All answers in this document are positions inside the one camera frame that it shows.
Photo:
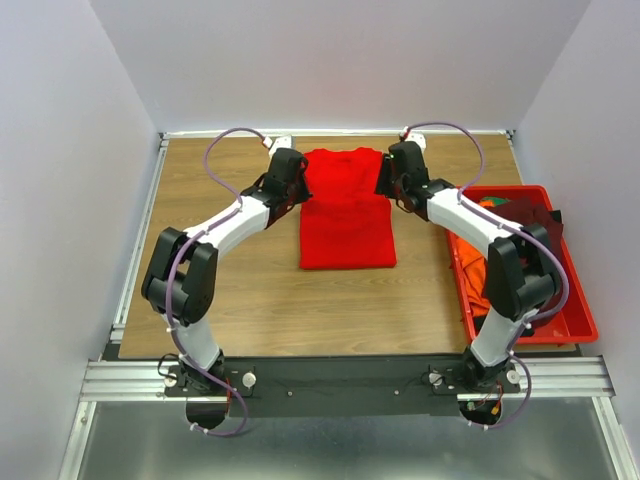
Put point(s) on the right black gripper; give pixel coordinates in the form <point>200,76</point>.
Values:
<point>382,186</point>

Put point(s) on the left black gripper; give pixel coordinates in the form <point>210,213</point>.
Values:
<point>305,194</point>

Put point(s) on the red t shirt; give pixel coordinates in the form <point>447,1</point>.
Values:
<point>345,225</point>

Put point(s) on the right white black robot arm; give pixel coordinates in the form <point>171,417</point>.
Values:
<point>525,281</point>

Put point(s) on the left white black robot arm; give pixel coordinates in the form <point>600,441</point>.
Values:
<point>180,280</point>

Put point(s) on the green t shirt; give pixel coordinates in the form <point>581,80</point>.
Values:
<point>491,202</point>

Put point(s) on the orange t shirt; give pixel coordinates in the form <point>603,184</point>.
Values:
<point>473,275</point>

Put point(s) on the maroon t shirt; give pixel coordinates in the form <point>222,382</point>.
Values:
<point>526,212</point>

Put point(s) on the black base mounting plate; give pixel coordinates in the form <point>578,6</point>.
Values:
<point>337,386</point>

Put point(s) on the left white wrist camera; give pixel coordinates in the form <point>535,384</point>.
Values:
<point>273,144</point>

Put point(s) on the aluminium frame rail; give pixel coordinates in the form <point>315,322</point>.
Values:
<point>86,409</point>

